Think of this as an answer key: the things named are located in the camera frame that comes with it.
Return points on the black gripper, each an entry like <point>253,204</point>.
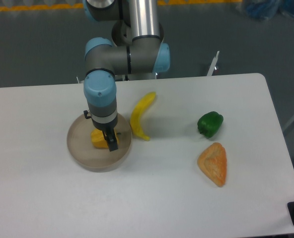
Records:
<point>107,125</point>

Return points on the yellow pepper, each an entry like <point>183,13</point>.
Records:
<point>98,140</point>

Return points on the green pepper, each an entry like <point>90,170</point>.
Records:
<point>209,124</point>

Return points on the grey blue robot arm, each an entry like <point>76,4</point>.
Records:
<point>145,53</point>

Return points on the beige round plate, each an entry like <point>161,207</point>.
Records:
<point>93,158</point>

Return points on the yellow banana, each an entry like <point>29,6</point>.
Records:
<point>135,121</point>

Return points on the orange triangular bread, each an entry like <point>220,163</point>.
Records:
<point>213,163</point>

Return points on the white metal frame bar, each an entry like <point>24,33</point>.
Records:
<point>213,66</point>

